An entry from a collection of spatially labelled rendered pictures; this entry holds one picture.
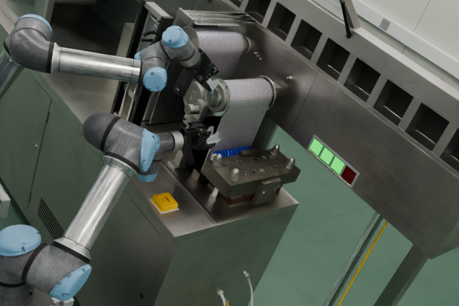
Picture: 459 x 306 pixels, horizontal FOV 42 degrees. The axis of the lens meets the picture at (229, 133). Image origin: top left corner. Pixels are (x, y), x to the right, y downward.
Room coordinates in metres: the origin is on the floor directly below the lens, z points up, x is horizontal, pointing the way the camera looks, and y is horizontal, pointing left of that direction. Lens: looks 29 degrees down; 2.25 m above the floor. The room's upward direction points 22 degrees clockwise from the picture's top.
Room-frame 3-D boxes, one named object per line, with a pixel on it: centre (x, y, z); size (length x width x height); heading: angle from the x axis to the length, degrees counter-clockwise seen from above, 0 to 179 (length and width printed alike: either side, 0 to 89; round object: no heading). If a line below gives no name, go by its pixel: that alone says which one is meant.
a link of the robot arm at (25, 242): (1.22, 0.42, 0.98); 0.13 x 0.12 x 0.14; 83
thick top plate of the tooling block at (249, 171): (2.07, -0.14, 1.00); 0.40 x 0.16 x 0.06; 140
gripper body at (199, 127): (1.94, 0.13, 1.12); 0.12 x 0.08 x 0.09; 140
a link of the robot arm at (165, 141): (1.81, 0.23, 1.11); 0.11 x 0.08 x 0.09; 140
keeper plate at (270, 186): (2.02, -0.22, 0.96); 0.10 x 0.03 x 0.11; 140
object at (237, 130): (2.12, -0.03, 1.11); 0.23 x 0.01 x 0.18; 140
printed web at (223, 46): (2.24, 0.12, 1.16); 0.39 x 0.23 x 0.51; 50
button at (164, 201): (1.78, 0.13, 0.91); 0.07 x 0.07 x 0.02; 50
